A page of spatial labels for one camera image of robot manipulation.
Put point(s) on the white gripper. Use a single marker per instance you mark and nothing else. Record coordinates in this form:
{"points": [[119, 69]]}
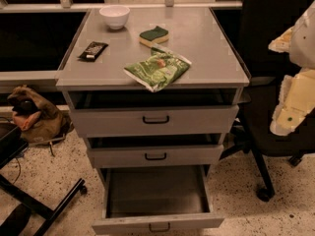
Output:
{"points": [[304, 44]]}

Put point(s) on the grey bottom drawer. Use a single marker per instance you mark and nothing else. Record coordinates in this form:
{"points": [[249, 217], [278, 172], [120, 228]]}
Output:
{"points": [[156, 200]]}

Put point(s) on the grey drawer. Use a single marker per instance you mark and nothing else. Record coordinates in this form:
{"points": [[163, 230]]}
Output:
{"points": [[121, 157], [125, 122], [156, 200]]}

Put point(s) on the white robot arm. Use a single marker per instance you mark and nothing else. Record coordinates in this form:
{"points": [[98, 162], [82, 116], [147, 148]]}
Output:
{"points": [[297, 94]]}

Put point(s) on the grey top drawer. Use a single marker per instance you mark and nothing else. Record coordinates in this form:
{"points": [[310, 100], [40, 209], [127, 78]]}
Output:
{"points": [[125, 122]]}

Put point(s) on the grey metal drawer cabinet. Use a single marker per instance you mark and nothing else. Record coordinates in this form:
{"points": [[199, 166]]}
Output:
{"points": [[215, 77]]}

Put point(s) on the grey middle drawer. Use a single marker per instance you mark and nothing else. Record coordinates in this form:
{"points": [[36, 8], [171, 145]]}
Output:
{"points": [[121, 157]]}

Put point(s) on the black office chair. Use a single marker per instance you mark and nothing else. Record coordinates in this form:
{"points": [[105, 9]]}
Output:
{"points": [[251, 29]]}

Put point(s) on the green snack bag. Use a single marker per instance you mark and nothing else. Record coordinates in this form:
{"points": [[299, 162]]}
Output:
{"points": [[161, 69]]}

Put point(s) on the green yellow sponge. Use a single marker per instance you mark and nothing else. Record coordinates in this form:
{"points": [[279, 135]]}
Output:
{"points": [[152, 36]]}

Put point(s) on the white ceramic bowl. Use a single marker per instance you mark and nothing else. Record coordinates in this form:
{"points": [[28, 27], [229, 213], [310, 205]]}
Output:
{"points": [[115, 16]]}

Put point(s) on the black chocolate bar wrapper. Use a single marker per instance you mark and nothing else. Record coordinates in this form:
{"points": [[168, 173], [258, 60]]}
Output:
{"points": [[93, 50]]}

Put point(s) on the brown backpack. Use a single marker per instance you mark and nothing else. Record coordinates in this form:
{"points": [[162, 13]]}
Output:
{"points": [[47, 126]]}

